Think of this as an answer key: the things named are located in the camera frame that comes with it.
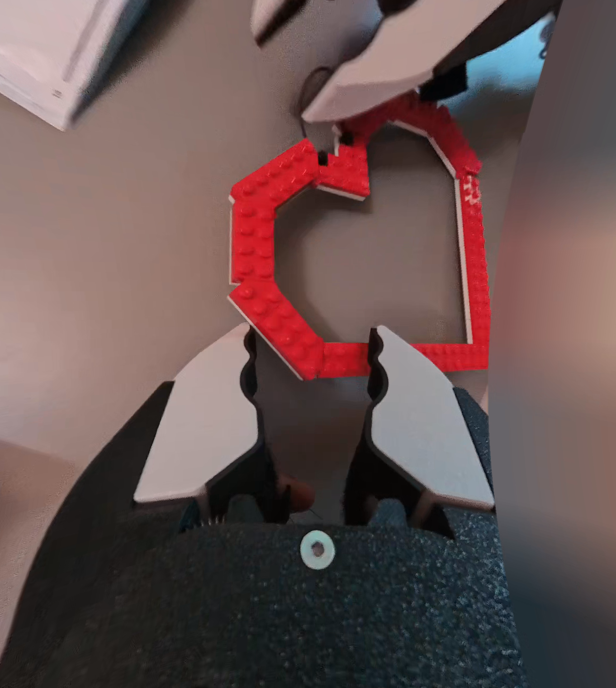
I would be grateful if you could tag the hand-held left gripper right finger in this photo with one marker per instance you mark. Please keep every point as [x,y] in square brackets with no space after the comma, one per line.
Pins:
[431,435]

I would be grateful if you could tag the grey desk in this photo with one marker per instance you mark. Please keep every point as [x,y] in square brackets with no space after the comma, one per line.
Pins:
[98,242]

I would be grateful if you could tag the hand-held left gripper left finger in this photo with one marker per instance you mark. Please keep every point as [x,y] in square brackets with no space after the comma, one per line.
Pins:
[200,430]

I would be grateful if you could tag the red brick heart frame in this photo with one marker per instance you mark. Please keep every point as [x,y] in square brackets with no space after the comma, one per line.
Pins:
[254,236]

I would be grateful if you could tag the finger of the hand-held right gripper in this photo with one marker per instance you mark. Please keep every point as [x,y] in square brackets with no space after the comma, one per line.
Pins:
[273,16]
[394,59]

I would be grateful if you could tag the white instruction booklet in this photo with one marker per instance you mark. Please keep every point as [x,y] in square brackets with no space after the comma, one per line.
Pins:
[17,43]

